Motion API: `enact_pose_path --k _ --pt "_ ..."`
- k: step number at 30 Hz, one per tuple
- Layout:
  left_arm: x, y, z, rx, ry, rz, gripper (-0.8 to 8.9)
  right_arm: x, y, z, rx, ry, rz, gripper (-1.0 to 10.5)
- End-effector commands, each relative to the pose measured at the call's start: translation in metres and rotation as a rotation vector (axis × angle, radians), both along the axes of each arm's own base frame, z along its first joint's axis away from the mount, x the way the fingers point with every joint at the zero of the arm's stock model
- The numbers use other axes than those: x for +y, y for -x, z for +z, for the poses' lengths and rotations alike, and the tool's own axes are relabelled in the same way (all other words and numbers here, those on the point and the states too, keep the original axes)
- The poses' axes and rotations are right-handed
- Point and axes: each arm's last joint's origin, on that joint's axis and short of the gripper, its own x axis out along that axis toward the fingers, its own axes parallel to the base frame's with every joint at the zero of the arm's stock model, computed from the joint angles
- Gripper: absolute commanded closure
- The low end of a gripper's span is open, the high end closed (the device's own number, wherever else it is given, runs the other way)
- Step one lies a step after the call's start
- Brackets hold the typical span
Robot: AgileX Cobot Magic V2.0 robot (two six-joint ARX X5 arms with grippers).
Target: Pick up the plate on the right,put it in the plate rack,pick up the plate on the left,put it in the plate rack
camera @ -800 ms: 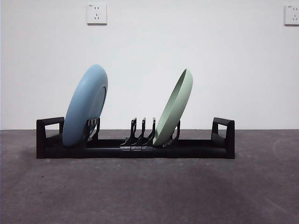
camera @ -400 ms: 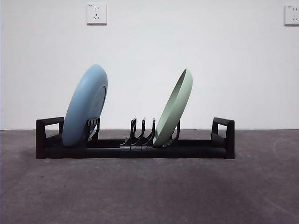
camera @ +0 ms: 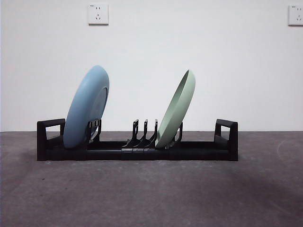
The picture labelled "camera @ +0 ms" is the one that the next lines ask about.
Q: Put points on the blue plate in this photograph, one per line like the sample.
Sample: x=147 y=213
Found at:
x=82 y=108

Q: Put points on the black plate rack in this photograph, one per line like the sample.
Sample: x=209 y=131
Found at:
x=196 y=151

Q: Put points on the green plate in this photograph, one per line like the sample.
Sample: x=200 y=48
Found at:
x=176 y=111

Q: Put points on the white wall socket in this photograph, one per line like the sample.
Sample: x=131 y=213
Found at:
x=296 y=15
x=98 y=14

